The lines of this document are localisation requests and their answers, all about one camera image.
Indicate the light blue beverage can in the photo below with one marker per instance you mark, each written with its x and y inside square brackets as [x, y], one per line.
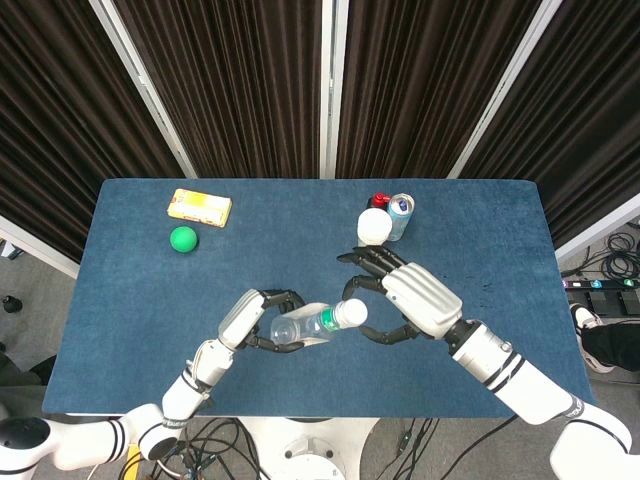
[402, 212]

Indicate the black foot pedals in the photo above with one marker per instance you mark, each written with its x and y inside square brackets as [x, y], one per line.
[605, 301]

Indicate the brown curtain partition panel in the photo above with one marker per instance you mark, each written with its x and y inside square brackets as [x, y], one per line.
[60, 125]
[590, 125]
[240, 90]
[425, 90]

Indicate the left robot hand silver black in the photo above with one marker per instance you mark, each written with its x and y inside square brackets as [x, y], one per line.
[240, 320]

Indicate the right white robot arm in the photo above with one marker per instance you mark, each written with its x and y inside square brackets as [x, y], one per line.
[520, 382]

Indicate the yellow snack package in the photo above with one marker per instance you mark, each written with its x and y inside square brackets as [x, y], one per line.
[200, 206]

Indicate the white bottle cap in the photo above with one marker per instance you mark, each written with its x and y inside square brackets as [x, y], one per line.
[352, 312]

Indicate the green ball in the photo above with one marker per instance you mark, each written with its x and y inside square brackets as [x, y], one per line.
[184, 239]

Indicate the blue table cloth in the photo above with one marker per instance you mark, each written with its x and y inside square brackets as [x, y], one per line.
[150, 310]

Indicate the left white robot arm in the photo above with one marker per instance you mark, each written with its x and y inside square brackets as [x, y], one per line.
[185, 395]

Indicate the red small object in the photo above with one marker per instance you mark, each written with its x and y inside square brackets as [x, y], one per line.
[380, 199]

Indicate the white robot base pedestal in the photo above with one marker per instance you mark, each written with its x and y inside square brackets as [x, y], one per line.
[310, 445]

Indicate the white sneaker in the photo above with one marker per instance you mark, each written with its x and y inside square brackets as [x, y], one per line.
[582, 320]

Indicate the transparent plastic water bottle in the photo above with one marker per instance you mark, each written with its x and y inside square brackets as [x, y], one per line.
[297, 327]

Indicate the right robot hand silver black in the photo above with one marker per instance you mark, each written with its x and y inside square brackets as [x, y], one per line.
[422, 297]

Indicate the black trouser leg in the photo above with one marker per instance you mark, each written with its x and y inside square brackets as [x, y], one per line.
[615, 345]

